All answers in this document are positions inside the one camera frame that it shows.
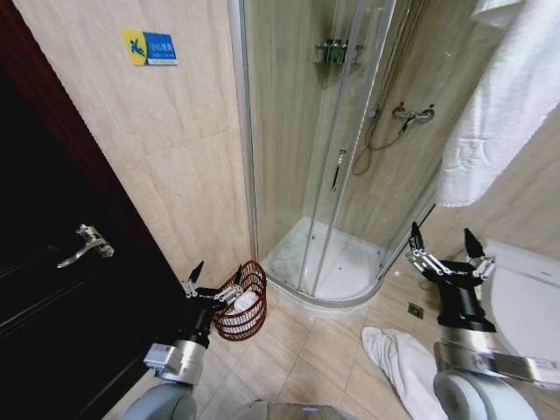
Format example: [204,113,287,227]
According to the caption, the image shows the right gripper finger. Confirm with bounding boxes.
[464,227,497,280]
[405,221,444,278]

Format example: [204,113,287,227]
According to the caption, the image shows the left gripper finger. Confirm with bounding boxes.
[217,263,245,305]
[182,260,206,300]

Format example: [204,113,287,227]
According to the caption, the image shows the crumpled white used towel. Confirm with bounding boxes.
[360,325,448,420]

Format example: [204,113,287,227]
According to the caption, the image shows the hanging white embossed towel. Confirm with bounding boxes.
[434,0,560,209]

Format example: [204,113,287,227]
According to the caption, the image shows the small white item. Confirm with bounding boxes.
[233,291,260,313]

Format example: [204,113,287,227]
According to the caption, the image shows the white toilet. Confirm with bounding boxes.
[477,238,560,365]

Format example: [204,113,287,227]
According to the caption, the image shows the white shower tray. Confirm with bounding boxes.
[261,216,396,317]

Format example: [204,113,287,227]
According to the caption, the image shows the dark wooden door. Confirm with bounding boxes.
[0,0,190,420]

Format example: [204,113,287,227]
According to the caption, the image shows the chrome shower mixer tap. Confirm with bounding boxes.
[390,102,436,123]

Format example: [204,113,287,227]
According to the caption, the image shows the yellow blue warning sign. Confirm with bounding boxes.
[119,27,181,68]

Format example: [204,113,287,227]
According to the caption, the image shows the red wire hamper basket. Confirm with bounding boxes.
[212,259,269,343]

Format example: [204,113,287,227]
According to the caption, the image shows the silver door lever handle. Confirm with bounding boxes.
[55,223,116,270]

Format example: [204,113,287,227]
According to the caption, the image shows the chrome shower hose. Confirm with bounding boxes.
[351,111,413,177]

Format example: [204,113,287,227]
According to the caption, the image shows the shower door handle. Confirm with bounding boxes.
[329,147,348,194]

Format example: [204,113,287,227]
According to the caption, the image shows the glass shower enclosure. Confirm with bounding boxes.
[228,0,439,307]

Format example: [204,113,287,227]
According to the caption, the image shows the wire shower caddy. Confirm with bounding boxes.
[313,38,366,65]

